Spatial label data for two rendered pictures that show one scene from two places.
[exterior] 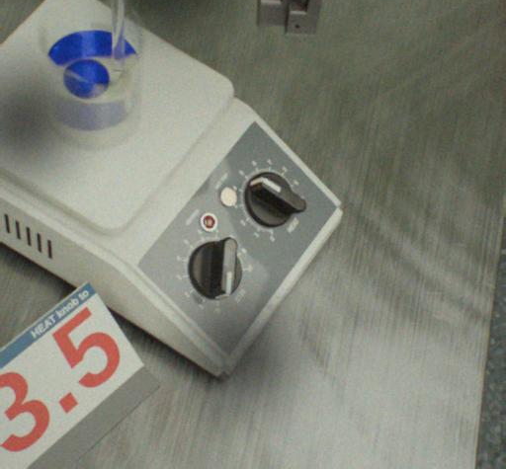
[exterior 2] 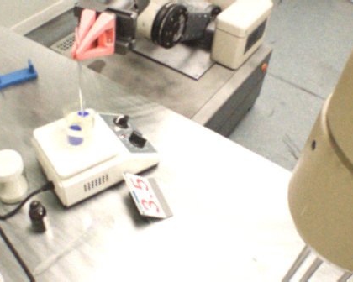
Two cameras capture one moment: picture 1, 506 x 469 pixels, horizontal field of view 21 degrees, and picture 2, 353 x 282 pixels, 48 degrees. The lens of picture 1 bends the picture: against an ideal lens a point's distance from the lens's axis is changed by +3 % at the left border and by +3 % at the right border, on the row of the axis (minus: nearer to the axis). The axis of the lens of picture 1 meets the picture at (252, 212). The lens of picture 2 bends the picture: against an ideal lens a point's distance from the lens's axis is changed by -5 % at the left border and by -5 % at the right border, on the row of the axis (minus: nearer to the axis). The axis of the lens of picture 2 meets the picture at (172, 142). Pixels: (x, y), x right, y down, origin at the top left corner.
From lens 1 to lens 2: 47 cm
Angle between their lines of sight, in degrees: 40
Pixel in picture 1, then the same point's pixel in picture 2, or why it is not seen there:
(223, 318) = (149, 148)
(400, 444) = (191, 136)
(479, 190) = (129, 95)
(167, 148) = (102, 127)
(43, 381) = (144, 196)
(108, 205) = (113, 146)
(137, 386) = (151, 181)
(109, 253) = (123, 158)
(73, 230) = (111, 163)
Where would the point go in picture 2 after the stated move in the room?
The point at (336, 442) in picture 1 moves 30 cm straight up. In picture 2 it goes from (186, 148) to (208, 13)
